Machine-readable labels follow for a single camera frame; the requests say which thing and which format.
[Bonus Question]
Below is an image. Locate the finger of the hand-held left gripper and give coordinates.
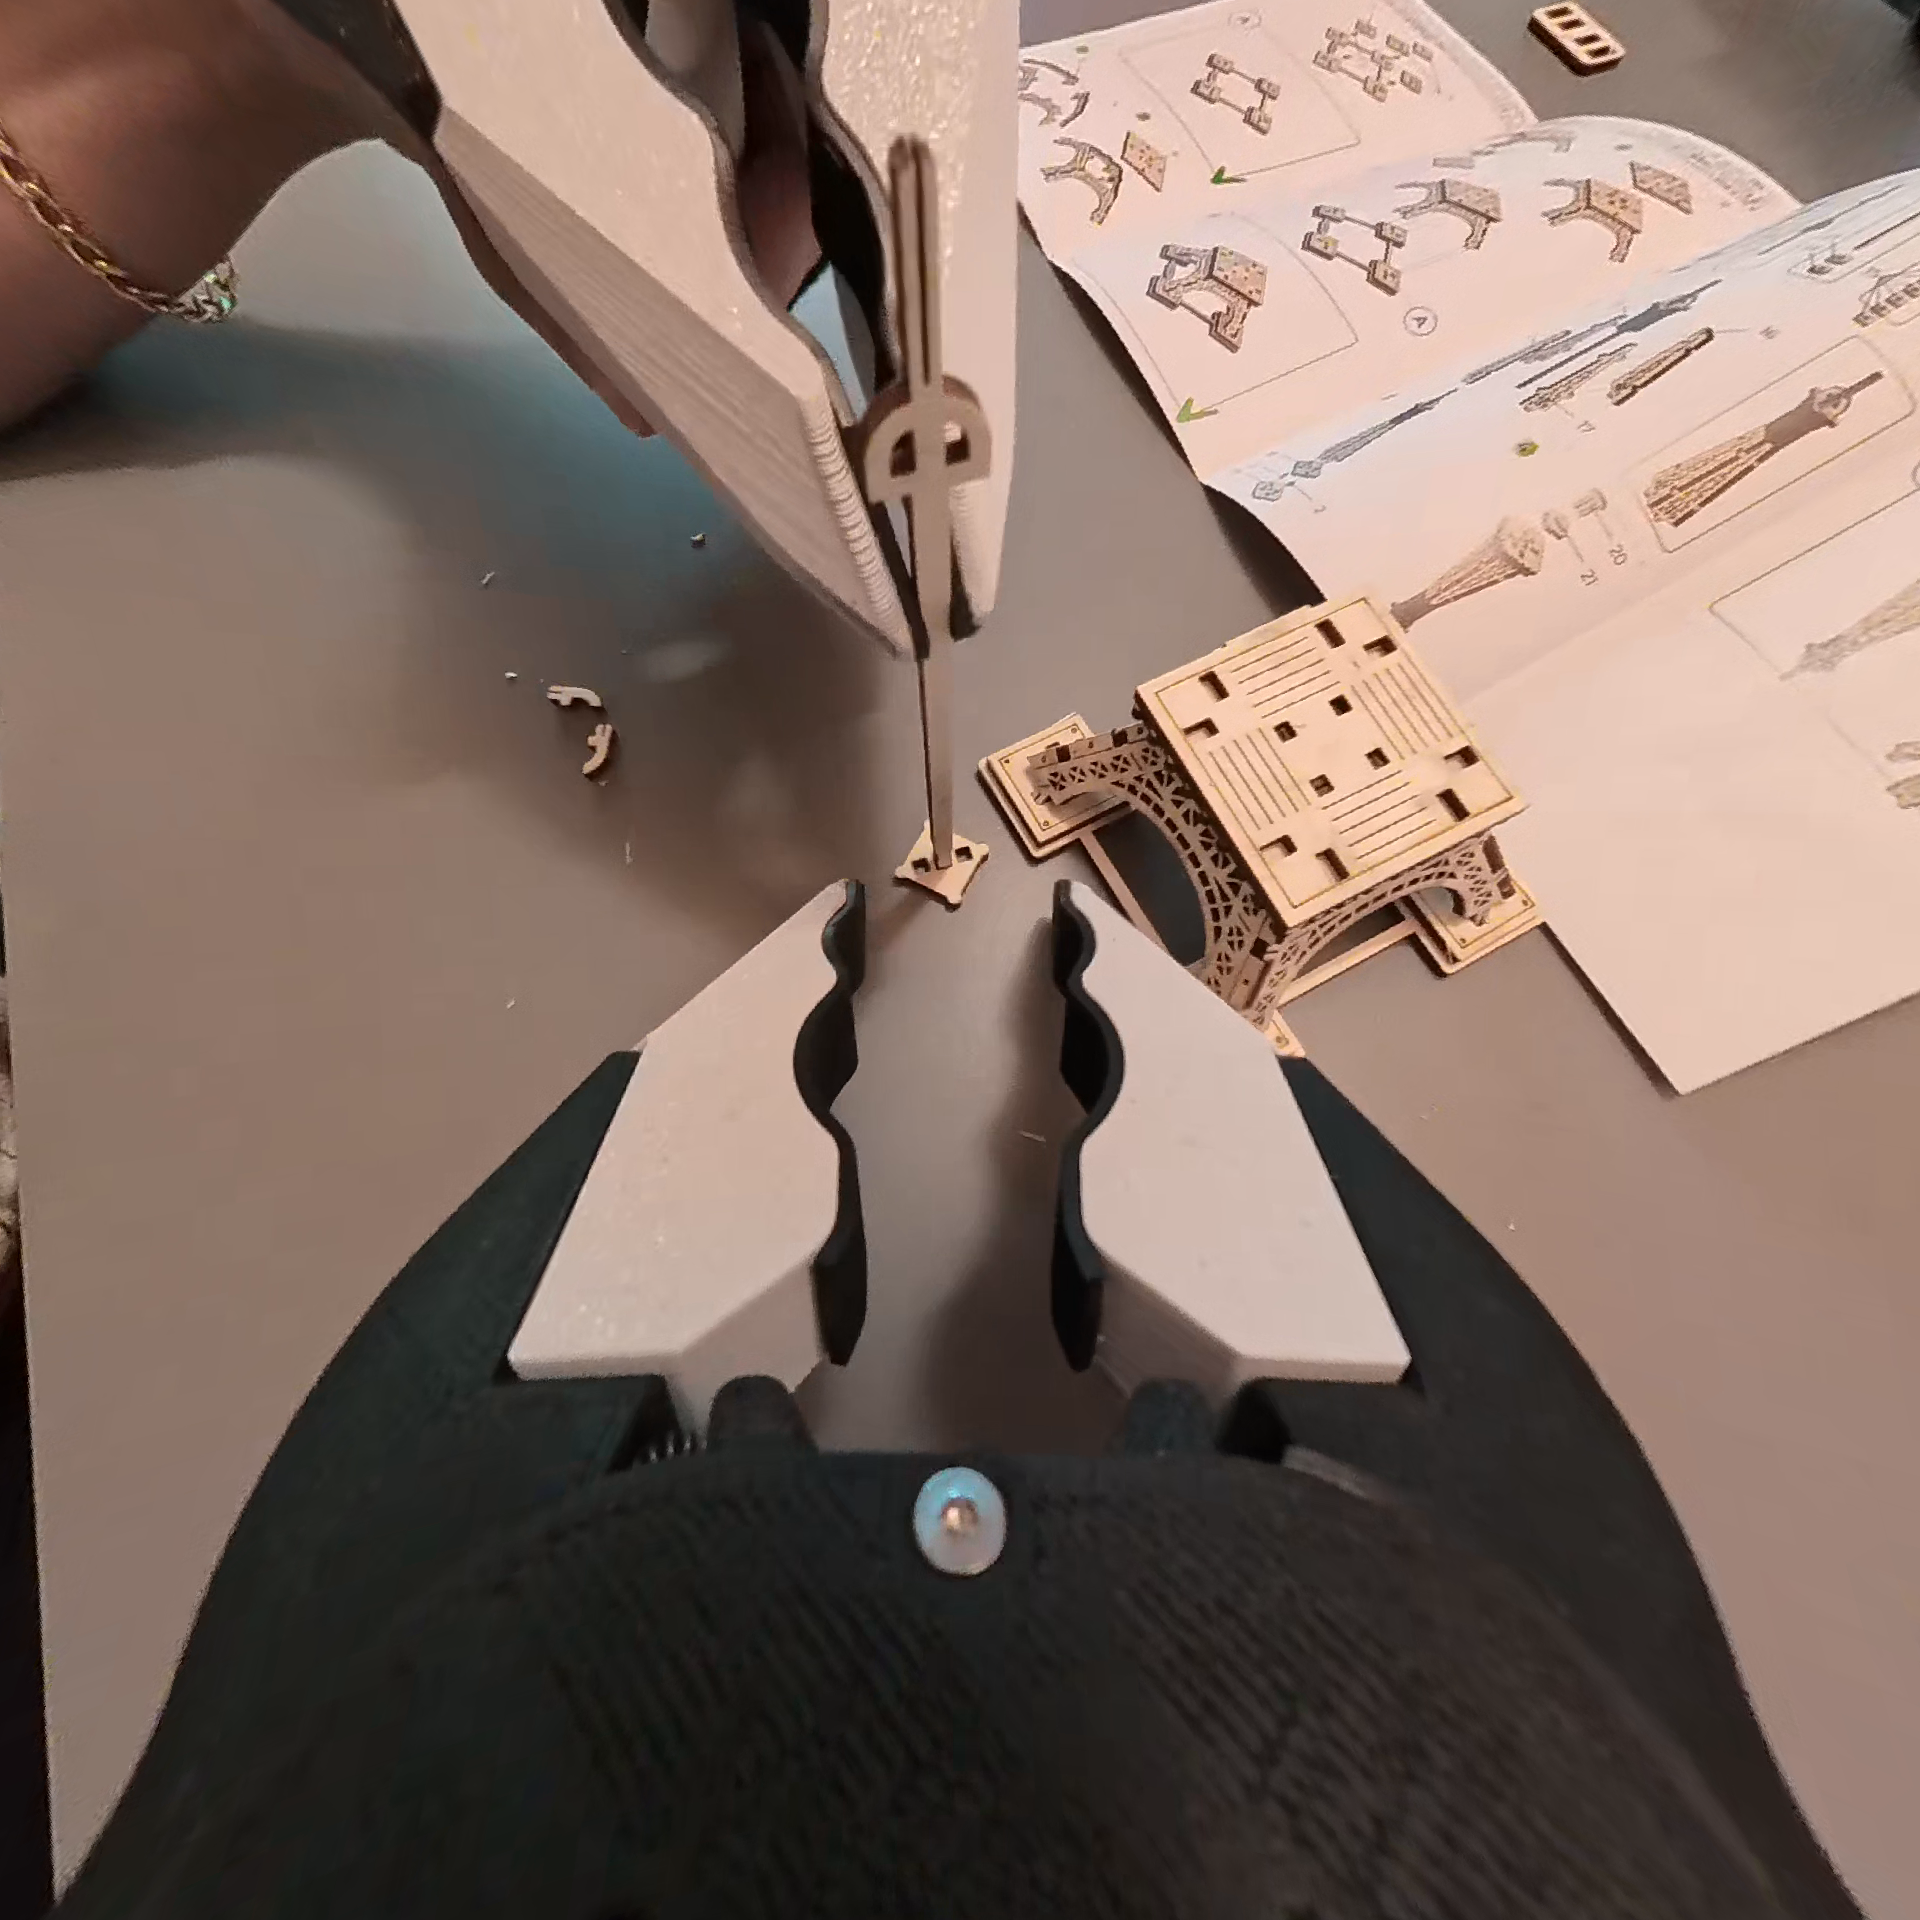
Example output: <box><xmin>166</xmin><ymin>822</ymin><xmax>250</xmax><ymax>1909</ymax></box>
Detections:
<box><xmin>390</xmin><ymin>0</ymin><xmax>913</xmax><ymax>657</ymax></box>
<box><xmin>813</xmin><ymin>0</ymin><xmax>1024</xmax><ymax>643</ymax></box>

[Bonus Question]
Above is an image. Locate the wooden tower base model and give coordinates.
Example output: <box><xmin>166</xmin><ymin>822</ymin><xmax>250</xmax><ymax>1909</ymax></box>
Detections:
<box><xmin>977</xmin><ymin>597</ymin><xmax>1545</xmax><ymax>1059</ymax></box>

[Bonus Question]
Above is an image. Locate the grey desk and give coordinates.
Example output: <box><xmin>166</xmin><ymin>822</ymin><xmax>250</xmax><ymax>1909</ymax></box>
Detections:
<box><xmin>0</xmin><ymin>0</ymin><xmax>1920</xmax><ymax>1920</ymax></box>

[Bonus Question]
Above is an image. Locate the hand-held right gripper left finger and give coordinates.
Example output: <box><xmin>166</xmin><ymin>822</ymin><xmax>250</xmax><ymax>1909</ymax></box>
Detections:
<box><xmin>502</xmin><ymin>879</ymin><xmax>872</xmax><ymax>1425</ymax></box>

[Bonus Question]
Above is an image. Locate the small square wooden piece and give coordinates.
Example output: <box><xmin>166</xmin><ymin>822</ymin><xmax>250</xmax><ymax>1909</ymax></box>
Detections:
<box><xmin>893</xmin><ymin>833</ymin><xmax>992</xmax><ymax>912</ymax></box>

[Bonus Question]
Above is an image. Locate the paper instruction sheet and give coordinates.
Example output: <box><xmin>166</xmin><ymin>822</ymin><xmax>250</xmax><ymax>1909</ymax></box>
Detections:
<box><xmin>1016</xmin><ymin>0</ymin><xmax>1920</xmax><ymax>1097</ymax></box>

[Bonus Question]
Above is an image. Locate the person's left hand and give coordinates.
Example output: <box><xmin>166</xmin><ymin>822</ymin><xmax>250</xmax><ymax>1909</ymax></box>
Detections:
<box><xmin>0</xmin><ymin>0</ymin><xmax>436</xmax><ymax>297</ymax></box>

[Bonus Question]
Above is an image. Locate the small wooden ladder piece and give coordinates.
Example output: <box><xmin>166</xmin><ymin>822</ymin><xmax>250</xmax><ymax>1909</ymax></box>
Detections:
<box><xmin>1526</xmin><ymin>0</ymin><xmax>1628</xmax><ymax>76</ymax></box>

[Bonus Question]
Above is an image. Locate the person's left forearm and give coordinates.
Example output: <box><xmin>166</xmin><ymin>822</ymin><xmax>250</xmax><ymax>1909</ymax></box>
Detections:
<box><xmin>0</xmin><ymin>151</ymin><xmax>242</xmax><ymax>436</ymax></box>

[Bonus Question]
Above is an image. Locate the gold bracelet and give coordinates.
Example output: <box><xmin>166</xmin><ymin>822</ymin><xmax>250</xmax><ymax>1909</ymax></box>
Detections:
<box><xmin>0</xmin><ymin>128</ymin><xmax>245</xmax><ymax>327</ymax></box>

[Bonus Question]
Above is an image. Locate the wooden tower spire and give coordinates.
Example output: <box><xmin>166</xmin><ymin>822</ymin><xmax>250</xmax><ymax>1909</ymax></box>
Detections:
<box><xmin>862</xmin><ymin>137</ymin><xmax>986</xmax><ymax>875</ymax></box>

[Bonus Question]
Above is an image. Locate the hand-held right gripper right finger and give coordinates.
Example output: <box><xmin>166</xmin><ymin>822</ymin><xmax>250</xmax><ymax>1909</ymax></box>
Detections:
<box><xmin>1049</xmin><ymin>879</ymin><xmax>1414</xmax><ymax>1430</ymax></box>

